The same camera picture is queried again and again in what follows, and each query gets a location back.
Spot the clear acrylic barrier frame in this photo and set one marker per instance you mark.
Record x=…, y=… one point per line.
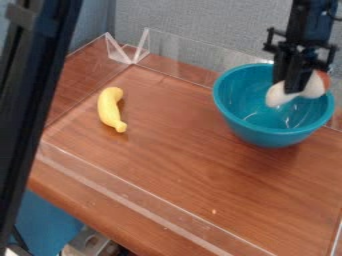
x=177, y=187

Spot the grey metal bracket under table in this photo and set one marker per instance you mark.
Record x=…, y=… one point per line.
x=90, y=243

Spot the blue plastic bowl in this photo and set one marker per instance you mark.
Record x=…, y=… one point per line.
x=268, y=127

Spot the dark blurred foreground arm link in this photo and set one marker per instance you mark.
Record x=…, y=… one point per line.
x=42, y=25

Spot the white mushroom with red cap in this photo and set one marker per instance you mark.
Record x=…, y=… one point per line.
x=317, y=87

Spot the yellow toy banana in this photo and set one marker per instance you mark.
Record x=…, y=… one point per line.
x=109, y=110

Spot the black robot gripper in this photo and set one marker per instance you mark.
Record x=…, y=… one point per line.
x=309, y=30

